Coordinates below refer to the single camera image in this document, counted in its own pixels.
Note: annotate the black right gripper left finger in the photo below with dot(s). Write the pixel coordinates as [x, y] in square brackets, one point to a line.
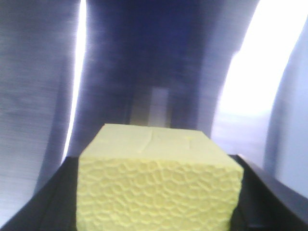
[53, 208]

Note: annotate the yellow foam block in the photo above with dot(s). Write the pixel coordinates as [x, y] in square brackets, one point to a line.
[134, 178]

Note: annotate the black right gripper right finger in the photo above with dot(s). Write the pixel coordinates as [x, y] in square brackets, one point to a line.
[265, 204]

